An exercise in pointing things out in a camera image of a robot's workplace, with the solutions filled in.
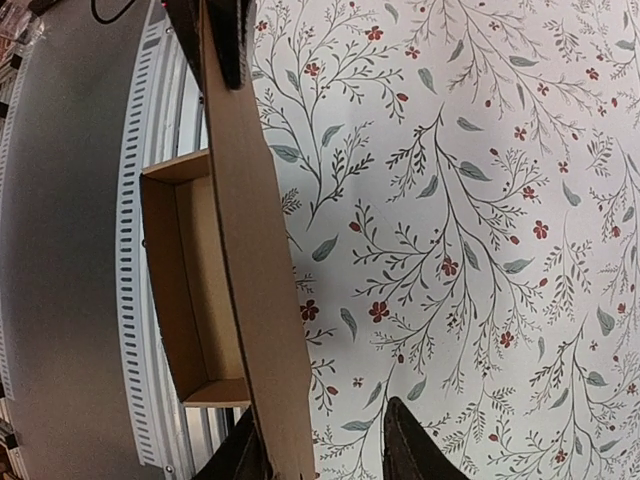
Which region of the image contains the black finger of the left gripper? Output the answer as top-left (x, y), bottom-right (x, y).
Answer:
top-left (205, 0), bottom-right (256, 90)
top-left (164, 0), bottom-right (204, 93)

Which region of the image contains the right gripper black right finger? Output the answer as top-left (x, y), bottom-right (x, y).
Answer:
top-left (382, 396), bottom-right (468, 480)

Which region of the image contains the floral patterned table mat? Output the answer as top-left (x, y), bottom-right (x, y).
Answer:
top-left (253, 1), bottom-right (639, 479)

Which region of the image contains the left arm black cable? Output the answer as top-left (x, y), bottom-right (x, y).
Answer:
top-left (89, 0), bottom-right (136, 24)

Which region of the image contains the brown cardboard box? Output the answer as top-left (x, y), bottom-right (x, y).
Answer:
top-left (140, 1), bottom-right (315, 479)

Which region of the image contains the aluminium front rail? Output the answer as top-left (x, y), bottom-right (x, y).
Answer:
top-left (1, 1), bottom-right (237, 479)

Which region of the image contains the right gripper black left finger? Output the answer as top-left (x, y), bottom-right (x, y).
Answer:
top-left (193, 407), bottom-right (271, 480)

